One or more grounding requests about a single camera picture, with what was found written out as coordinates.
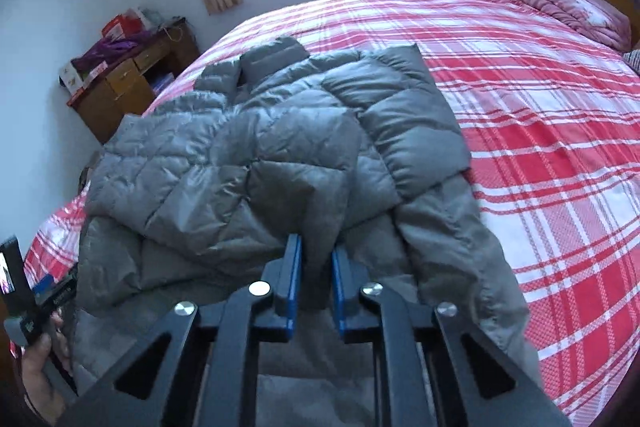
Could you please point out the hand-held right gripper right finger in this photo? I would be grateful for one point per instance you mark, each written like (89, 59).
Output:
(339, 287)

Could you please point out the bed with red plaid sheet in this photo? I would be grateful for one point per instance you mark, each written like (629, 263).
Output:
(540, 147)

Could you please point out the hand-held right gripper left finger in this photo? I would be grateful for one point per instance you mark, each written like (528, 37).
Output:
(294, 267)

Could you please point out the striped pillow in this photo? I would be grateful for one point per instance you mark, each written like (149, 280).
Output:
(633, 61)

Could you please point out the person's left hand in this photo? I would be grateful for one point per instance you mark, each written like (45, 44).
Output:
(37, 382)

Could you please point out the pink folded blanket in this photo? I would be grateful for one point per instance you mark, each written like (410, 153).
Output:
(575, 9)

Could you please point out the grey puffer jacket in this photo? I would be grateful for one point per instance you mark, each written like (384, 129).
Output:
(280, 147)

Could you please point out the wooden desk with drawers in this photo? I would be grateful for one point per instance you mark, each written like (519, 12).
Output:
(122, 92)

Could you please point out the purple cloth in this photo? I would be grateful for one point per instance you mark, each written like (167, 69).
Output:
(107, 49)

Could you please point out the red box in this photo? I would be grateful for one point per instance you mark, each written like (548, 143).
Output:
(122, 27)

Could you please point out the white cardboard box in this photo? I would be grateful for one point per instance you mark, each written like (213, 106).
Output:
(80, 77)

